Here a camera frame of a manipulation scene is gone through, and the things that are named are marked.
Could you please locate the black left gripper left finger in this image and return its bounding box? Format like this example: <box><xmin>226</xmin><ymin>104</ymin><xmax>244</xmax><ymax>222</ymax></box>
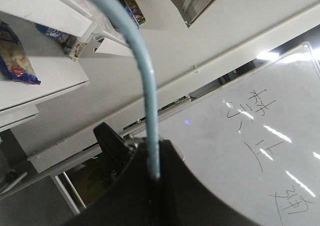
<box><xmin>62</xmin><ymin>142</ymin><xmax>153</xmax><ymax>226</ymax></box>

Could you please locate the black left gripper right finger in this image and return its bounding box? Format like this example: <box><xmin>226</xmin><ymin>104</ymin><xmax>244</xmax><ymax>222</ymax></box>
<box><xmin>157</xmin><ymin>139</ymin><xmax>257</xmax><ymax>226</ymax></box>

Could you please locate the light blue plastic basket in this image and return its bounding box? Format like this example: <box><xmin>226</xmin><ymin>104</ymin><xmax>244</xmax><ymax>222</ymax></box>
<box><xmin>89</xmin><ymin>0</ymin><xmax>161</xmax><ymax>181</ymax></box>

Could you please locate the white rolling whiteboard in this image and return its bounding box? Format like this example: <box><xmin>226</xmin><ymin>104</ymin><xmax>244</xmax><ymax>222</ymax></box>
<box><xmin>148</xmin><ymin>41</ymin><xmax>320</xmax><ymax>226</ymax></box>

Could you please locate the blue snack bag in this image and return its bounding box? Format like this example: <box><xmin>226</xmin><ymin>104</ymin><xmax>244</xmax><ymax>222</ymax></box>
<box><xmin>0</xmin><ymin>21</ymin><xmax>41</xmax><ymax>85</ymax></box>

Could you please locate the white metal shelf unit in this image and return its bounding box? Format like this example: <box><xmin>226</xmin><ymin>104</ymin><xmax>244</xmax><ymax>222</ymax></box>
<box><xmin>0</xmin><ymin>0</ymin><xmax>89</xmax><ymax>132</ymax></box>

